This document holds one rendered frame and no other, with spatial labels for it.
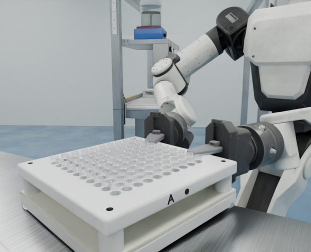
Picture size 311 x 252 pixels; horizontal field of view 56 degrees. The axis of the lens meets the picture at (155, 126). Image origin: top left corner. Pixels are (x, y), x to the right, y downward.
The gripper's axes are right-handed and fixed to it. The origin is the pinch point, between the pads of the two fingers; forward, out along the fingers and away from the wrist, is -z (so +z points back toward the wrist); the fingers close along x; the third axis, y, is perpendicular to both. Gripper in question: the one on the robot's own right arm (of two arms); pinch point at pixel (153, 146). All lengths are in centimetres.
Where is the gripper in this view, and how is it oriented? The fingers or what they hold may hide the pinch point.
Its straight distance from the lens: 58.0
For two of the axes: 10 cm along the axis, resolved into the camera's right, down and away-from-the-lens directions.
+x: 0.0, 9.8, 2.0
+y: -9.7, -0.4, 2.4
